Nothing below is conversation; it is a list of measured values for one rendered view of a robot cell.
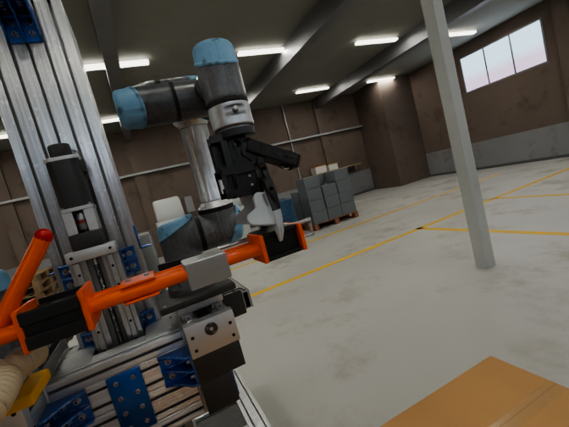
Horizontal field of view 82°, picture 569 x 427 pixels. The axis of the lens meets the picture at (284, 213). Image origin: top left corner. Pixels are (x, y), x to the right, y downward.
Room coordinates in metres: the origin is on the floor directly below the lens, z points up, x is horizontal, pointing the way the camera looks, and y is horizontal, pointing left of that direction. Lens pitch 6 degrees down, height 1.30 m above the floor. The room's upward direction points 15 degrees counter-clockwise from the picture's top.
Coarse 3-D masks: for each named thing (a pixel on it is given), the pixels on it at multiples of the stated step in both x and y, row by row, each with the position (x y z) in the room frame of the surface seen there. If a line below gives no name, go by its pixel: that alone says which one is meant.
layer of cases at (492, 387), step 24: (456, 384) 0.95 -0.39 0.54; (480, 384) 0.93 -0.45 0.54; (504, 384) 0.90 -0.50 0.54; (528, 384) 0.88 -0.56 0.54; (552, 384) 0.86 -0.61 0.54; (408, 408) 0.91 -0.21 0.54; (432, 408) 0.88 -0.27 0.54; (456, 408) 0.86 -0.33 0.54; (480, 408) 0.84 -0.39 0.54; (504, 408) 0.82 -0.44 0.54; (528, 408) 0.80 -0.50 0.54; (552, 408) 0.78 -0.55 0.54
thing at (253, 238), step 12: (288, 228) 0.57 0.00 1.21; (300, 228) 0.58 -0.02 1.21; (252, 240) 0.58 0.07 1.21; (264, 240) 0.56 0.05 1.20; (276, 240) 0.57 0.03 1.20; (288, 240) 0.58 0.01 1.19; (300, 240) 0.58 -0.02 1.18; (264, 252) 0.55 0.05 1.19; (276, 252) 0.57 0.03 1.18; (288, 252) 0.57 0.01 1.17
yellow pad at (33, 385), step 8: (32, 376) 0.54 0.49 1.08; (40, 376) 0.54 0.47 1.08; (48, 376) 0.56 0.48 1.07; (24, 384) 0.52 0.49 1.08; (32, 384) 0.51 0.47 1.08; (40, 384) 0.52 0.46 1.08; (24, 392) 0.49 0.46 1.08; (32, 392) 0.49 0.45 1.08; (40, 392) 0.51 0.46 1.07; (16, 400) 0.47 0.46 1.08; (24, 400) 0.47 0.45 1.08; (32, 400) 0.48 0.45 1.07; (16, 408) 0.47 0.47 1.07; (24, 408) 0.47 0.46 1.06
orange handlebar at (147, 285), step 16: (240, 256) 0.54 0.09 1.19; (256, 256) 0.56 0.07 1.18; (160, 272) 0.54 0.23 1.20; (176, 272) 0.51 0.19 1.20; (112, 288) 0.51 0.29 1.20; (128, 288) 0.48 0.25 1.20; (144, 288) 0.48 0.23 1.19; (160, 288) 0.50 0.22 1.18; (96, 304) 0.46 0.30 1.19; (112, 304) 0.47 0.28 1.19; (128, 304) 0.47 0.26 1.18; (0, 336) 0.42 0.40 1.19; (16, 336) 0.42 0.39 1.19
